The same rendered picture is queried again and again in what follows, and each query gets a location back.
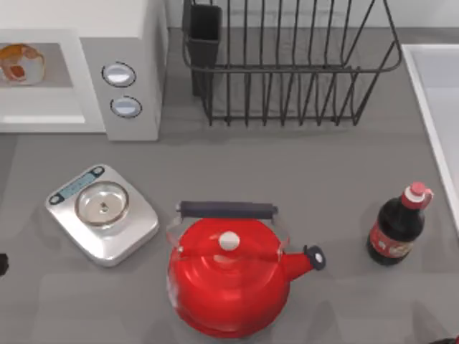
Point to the red kettle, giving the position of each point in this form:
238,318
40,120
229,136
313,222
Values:
229,283

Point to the round microwave knob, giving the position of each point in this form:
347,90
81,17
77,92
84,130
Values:
118,74
126,106

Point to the silver kitchen scale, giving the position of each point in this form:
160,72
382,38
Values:
107,229

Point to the dark cutlery holder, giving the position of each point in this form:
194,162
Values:
203,32

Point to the dark bottle with red cap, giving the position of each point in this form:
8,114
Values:
396,233

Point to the pale microwave oven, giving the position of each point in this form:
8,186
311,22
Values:
118,32

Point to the white sink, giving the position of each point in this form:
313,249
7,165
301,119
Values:
435,118

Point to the orange and white food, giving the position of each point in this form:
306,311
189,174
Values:
21,64

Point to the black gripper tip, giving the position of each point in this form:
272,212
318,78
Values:
2,263

